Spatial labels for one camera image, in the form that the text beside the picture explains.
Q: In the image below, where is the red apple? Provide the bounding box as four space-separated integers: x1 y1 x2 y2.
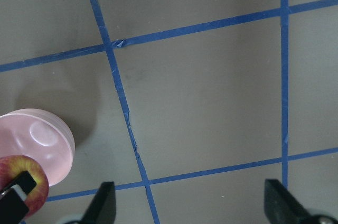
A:
1 155 49 220

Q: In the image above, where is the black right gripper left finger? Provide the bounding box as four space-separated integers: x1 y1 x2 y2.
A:
81 182 116 224

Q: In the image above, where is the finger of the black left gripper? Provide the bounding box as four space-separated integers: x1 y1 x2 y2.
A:
1 171 36 224

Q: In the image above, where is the pink bowl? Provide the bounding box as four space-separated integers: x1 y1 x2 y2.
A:
1 108 75 186

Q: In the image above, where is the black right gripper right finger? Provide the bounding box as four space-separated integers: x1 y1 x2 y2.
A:
264 179 311 224

